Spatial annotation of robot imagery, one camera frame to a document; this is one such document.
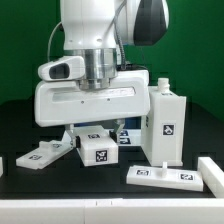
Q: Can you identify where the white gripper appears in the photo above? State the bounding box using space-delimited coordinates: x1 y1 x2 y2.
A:
34 70 150 148

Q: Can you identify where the white cabinet box part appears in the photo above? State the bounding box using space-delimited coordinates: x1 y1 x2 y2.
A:
75 125 118 167

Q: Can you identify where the white door panel with knob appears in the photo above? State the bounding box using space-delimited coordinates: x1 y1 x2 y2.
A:
126 163 204 192

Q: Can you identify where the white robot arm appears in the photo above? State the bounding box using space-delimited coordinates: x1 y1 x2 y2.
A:
35 0 169 147

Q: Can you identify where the white marker base sheet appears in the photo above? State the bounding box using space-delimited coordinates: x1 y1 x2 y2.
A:
118 129 142 147

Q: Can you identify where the white left door panel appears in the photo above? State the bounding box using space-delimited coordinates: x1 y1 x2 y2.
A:
16 140 72 170

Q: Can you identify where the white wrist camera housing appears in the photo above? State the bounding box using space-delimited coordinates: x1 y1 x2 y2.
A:
38 56 85 82

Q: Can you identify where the white curved cable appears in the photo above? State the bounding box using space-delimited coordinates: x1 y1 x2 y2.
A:
47 21 64 63

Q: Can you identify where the white front rail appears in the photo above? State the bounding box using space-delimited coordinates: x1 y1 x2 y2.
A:
0 199 224 224

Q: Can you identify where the white left rail block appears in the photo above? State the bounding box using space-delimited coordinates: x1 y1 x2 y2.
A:
0 157 3 178

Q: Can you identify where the white rail block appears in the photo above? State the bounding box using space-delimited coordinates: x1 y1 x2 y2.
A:
0 157 3 178
198 157 224 199

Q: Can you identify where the white right rail block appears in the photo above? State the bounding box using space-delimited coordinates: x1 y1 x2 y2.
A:
198 157 224 199

